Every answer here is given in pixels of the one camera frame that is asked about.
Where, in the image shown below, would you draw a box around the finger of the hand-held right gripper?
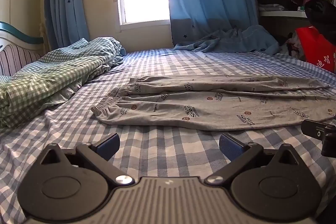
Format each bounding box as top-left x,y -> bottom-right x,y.
301,119 -> 336,158

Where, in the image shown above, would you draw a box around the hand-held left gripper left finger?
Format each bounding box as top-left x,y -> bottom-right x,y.
35,133 -> 134,186

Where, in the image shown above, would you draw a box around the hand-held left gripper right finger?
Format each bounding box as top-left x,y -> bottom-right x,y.
205,133 -> 298,186

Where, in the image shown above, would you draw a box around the grey printed pants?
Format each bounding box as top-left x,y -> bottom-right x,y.
91,74 -> 336,131

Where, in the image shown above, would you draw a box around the blue checked bed sheet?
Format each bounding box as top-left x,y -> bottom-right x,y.
0,48 -> 336,224

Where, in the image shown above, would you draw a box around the red shopping bag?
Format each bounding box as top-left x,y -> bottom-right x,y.
294,26 -> 336,73

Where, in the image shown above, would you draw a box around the green checked blanket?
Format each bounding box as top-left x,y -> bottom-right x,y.
0,37 -> 127,129

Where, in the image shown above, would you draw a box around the pale patterned cloth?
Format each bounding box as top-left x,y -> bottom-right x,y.
286,32 -> 300,57

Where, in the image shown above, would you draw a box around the crumpled blue cloth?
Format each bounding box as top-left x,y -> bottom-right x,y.
172,25 -> 282,55

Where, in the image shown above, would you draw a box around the black garment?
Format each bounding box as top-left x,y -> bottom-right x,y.
305,0 -> 336,44

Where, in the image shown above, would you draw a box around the striped padded headboard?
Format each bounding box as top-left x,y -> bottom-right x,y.
0,21 -> 45,78

